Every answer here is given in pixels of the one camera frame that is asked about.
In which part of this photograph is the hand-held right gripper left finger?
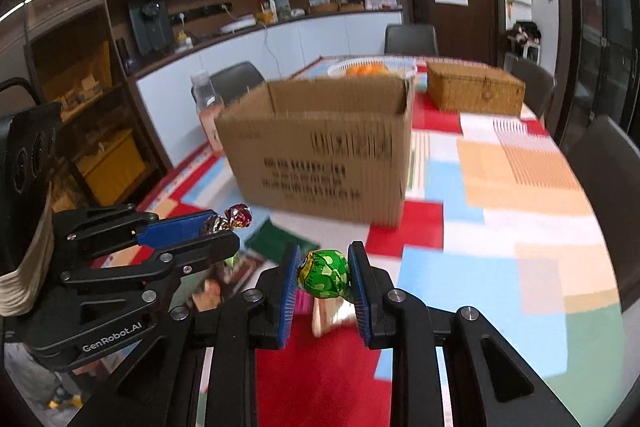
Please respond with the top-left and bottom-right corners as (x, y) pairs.
(67, 243), (303, 427)

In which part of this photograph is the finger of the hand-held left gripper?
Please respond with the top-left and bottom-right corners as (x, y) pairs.
(51, 204), (222, 258)
(60, 232), (242, 308)

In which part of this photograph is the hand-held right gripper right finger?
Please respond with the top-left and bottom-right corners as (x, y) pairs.
(346, 241), (558, 427)

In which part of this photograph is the green lollipop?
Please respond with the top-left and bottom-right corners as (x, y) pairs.
(296, 248), (351, 299)

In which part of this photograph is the red foil candy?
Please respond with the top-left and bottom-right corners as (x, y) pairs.
(202, 203), (253, 237)

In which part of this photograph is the brown cardboard box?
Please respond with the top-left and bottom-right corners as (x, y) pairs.
(214, 77), (415, 228)

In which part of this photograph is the colourful snack packet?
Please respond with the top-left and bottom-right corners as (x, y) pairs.
(190, 252), (276, 313)

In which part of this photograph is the wooden display cabinet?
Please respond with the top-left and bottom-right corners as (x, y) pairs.
(25, 0), (171, 208)

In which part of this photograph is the pink drink bottle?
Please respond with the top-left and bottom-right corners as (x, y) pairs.
(190, 69), (226, 155)

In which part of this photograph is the dark grey dining chair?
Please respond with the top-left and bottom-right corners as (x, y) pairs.
(384, 24), (440, 56)
(210, 62), (267, 105)
(510, 57), (557, 118)

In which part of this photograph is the colourful patchwork tablecloth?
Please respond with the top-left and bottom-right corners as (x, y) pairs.
(102, 54), (623, 427)

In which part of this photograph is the black countertop appliance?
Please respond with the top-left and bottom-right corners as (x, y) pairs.
(127, 0), (176, 58)

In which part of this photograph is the black power strip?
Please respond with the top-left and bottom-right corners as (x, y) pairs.
(170, 1), (233, 20)

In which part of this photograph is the white base cabinet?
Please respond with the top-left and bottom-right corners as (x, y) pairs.
(135, 9), (405, 168)

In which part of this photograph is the pile of orange fruits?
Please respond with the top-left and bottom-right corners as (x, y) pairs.
(346, 63), (391, 76)

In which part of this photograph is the white mesh fruit basket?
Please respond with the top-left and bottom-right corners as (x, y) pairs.
(327, 57), (420, 80)

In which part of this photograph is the lidded wicker basket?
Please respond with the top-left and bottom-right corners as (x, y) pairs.
(426, 61), (527, 116)

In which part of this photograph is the black bag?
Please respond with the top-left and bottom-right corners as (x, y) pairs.
(506, 21), (543, 45)

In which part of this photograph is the dark glass door cabinet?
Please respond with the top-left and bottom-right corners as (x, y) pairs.
(557, 0), (640, 148)

